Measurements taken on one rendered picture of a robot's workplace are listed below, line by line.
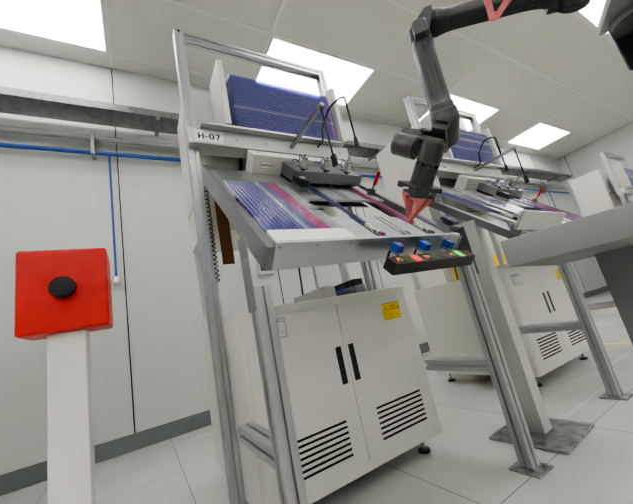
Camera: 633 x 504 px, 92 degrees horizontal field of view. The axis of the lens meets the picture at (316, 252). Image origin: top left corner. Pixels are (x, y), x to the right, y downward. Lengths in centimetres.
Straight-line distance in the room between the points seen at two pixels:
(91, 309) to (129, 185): 222
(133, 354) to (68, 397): 182
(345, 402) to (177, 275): 187
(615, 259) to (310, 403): 81
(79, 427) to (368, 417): 79
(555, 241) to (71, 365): 82
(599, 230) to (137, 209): 271
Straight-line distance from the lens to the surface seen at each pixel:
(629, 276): 79
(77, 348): 76
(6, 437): 267
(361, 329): 116
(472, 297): 116
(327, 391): 107
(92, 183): 292
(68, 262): 77
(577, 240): 52
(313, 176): 131
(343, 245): 79
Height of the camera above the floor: 54
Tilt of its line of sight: 13 degrees up
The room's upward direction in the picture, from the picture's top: 12 degrees counter-clockwise
